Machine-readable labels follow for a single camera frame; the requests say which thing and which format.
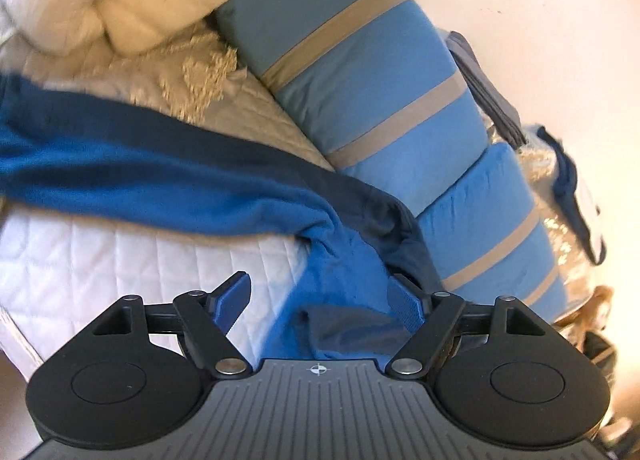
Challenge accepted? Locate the navy cloth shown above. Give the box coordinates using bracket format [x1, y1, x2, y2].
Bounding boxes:
[539, 124, 609, 267]

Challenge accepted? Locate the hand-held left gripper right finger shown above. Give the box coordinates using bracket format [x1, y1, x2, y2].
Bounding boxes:
[385, 273, 551, 381]

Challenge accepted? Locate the beige quilted blanket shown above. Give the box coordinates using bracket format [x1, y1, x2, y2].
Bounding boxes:
[0, 0, 290, 60]

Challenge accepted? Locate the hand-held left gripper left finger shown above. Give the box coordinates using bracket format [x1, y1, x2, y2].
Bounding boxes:
[92, 270, 252, 381]

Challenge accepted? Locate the brown teddy bear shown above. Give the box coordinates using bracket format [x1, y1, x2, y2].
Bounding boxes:
[559, 284, 617, 342]

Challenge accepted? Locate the blue pillow with grey stripes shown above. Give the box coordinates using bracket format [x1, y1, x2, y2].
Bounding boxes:
[215, 0, 490, 213]
[416, 141, 569, 325]

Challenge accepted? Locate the blue fleece jacket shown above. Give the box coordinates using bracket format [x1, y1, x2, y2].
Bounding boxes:
[0, 73, 446, 361]

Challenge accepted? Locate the grey cloth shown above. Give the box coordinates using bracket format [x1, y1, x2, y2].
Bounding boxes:
[444, 30, 527, 147]

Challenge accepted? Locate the white quilted bed cover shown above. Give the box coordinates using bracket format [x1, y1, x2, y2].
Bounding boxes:
[0, 15, 337, 372]

